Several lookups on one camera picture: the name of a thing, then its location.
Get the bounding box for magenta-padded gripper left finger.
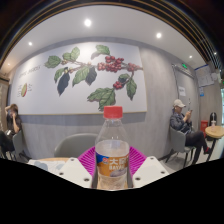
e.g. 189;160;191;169
56;146;98;189

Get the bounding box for grey upholstered chair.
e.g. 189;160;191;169
53;133;99;158

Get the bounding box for clear red-capped drink bottle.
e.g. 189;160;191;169
94;105;131;191

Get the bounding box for grey chair with black legs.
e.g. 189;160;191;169
168;126;196;168
11;129;31;162

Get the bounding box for person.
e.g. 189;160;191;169
0;103;23;159
169;98;214;164

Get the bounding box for grey door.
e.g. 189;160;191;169
172;63;201;113

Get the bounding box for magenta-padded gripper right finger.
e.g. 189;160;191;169
127;145;170;189

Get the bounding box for recessed ceiling lights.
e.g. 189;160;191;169
27;18;194;60

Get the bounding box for red bin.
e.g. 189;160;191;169
199;120;209;138

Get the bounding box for wall notice board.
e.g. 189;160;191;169
194;64;216;88

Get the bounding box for small round wooden table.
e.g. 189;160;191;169
204;125;224;163

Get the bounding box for coffee plant wall mural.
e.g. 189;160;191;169
9;41;148;116

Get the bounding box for white printed paper sheet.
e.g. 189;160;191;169
28;159;68;174

